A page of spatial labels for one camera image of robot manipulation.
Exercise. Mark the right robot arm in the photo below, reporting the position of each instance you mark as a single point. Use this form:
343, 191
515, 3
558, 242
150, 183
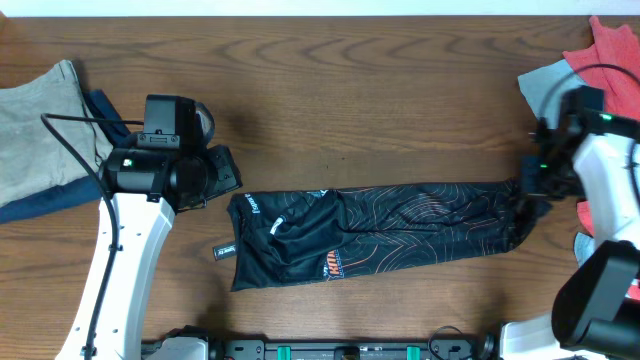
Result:
592, 316

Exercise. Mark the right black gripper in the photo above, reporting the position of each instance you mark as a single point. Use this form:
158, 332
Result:
531, 186

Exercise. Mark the folded navy blue garment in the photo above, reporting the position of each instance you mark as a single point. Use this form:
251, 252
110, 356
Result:
75, 193

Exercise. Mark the black cycling jersey orange print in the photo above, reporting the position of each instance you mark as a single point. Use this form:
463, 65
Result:
292, 238

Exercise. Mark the red t-shirt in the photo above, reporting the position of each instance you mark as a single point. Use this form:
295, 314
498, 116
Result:
612, 60

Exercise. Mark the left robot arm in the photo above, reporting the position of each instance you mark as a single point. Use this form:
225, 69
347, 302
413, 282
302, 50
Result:
145, 190

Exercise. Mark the folded beige garment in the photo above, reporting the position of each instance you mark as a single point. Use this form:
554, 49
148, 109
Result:
32, 159

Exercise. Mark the black mounting rail base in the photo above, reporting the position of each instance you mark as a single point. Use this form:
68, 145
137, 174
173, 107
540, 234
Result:
320, 350

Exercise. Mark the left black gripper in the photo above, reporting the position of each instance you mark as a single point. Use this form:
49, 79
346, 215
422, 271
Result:
229, 175

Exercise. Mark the light grey t-shirt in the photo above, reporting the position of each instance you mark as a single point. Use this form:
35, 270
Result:
544, 88

